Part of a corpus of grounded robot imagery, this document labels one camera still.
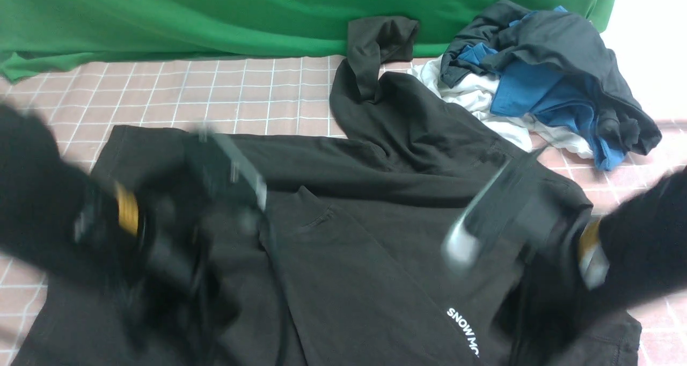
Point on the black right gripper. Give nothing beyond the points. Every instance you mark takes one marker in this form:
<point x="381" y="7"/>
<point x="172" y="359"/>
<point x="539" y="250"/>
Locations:
<point x="541" y="311"/>

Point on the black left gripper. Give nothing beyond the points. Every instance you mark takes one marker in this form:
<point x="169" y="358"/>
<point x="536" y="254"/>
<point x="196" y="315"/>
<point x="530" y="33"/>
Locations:
<point x="160" y="252"/>

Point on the dark gray long-sleeved shirt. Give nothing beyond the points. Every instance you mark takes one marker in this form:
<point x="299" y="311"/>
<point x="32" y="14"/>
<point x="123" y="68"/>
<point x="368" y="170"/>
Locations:
<point x="346" y="268"/>

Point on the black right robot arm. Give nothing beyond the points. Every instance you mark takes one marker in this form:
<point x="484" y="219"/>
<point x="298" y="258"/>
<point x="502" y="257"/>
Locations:
<point x="594" y="270"/>

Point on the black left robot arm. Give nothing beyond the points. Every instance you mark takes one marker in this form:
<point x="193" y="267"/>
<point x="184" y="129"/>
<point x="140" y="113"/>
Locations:
<point x="55" y="216"/>

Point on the blue crumpled shirt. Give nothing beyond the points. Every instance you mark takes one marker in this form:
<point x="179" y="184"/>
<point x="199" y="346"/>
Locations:
<point x="547" y="95"/>

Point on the white crumpled shirt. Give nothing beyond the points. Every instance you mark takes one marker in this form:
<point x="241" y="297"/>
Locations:
<point x="475" y="94"/>

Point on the dark gray crumpled shirt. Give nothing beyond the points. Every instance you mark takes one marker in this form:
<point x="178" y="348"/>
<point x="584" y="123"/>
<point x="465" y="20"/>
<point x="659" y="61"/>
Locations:
<point x="563" y="49"/>

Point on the pink checkered tablecloth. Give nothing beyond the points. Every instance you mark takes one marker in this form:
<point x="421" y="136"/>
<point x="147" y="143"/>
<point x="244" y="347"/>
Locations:
<point x="288" y="96"/>

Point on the green backdrop cloth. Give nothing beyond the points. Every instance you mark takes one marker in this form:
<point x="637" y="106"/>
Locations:
<point x="59" y="35"/>

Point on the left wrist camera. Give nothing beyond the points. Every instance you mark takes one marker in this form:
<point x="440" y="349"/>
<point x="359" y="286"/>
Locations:
<point x="225" y="172"/>

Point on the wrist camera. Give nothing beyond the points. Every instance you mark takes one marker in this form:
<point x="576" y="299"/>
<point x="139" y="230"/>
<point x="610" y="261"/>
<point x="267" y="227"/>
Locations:
<point x="505" y="207"/>
<point x="225" y="172"/>

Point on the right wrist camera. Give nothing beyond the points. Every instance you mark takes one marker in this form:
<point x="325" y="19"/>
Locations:
<point x="505" y="207"/>

